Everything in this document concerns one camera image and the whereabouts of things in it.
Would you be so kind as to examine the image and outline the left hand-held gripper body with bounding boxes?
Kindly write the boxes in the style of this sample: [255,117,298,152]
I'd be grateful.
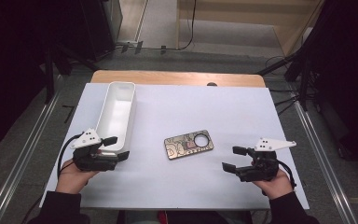
[70,127,119,173]

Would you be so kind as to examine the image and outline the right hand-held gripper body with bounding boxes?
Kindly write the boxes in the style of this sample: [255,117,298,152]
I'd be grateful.
[235,137,297,183]

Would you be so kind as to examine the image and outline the white plastic bin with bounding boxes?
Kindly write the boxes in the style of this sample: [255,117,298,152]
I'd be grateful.
[95,81,137,157]

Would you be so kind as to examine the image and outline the cartoon print phone case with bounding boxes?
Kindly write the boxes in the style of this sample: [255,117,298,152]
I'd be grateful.
[163,129,214,161]

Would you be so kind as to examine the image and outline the person's right hand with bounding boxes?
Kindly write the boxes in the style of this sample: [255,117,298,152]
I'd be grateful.
[251,167,295,201]

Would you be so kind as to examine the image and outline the person's left hand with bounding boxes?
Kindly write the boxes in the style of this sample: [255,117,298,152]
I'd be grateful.
[55,158,101,195]

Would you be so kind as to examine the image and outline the white table mat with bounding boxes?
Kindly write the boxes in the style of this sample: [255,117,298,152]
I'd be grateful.
[39,82,310,211]

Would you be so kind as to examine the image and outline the red object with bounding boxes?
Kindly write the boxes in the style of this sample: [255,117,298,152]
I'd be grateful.
[157,210,169,224]

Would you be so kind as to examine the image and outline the black metal stand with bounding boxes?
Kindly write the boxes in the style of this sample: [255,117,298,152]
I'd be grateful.
[45,43,101,105]
[257,49,312,111]

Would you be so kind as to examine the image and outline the dark cabinet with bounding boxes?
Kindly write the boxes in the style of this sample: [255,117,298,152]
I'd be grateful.
[80,0,124,62]

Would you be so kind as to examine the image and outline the black curtain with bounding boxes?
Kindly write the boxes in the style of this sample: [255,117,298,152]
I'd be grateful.
[0,0,88,157]
[304,0,358,172]

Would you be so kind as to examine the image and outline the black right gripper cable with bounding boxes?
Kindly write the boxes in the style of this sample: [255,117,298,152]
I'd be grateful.
[278,160,296,189]

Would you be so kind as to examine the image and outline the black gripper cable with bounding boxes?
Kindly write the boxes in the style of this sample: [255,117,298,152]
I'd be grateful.
[57,133,83,180]
[278,160,296,189]

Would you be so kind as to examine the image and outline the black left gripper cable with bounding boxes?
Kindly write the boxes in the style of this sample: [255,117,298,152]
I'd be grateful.
[57,133,83,180]

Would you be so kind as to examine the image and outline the metal floor rail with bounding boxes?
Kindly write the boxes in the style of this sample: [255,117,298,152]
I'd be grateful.
[0,90,62,224]
[293,101,358,224]

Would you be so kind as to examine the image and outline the black floor cables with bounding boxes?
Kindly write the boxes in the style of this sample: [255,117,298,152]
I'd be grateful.
[264,55,302,117]

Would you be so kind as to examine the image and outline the light wooden shelf frame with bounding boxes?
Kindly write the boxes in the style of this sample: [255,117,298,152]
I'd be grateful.
[176,0,325,58]

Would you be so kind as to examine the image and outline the black hanging cable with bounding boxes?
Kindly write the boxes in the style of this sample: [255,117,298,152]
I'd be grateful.
[180,0,198,50]

